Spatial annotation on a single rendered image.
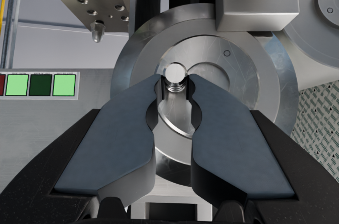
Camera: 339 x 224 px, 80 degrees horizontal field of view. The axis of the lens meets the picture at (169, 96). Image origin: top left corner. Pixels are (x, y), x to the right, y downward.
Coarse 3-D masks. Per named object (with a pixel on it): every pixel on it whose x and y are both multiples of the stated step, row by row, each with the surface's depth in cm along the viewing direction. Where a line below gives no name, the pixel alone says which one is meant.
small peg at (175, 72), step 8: (168, 64) 12; (176, 64) 11; (168, 72) 11; (176, 72) 11; (184, 72) 11; (168, 80) 11; (176, 80) 11; (184, 80) 11; (168, 88) 13; (176, 88) 12
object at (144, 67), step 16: (160, 32) 16; (176, 32) 16; (192, 32) 16; (208, 32) 16; (224, 32) 16; (240, 32) 16; (144, 48) 16; (160, 48) 16; (256, 48) 16; (144, 64) 16; (256, 64) 16; (272, 64) 16; (272, 80) 15; (272, 96) 15; (272, 112) 15; (160, 128) 15; (160, 144) 15; (176, 144) 15; (176, 160) 15
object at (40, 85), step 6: (36, 78) 51; (42, 78) 51; (48, 78) 51; (36, 84) 50; (42, 84) 50; (48, 84) 50; (30, 90) 50; (36, 90) 50; (42, 90) 50; (48, 90) 50
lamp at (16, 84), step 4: (12, 76) 51; (16, 76) 51; (20, 76) 51; (24, 76) 51; (8, 80) 51; (12, 80) 51; (16, 80) 51; (20, 80) 51; (24, 80) 51; (8, 84) 51; (12, 84) 51; (16, 84) 51; (20, 84) 51; (24, 84) 51; (8, 88) 51; (12, 88) 51; (16, 88) 51; (20, 88) 50; (24, 88) 50; (8, 92) 50; (12, 92) 50; (16, 92) 50; (20, 92) 50; (24, 92) 50
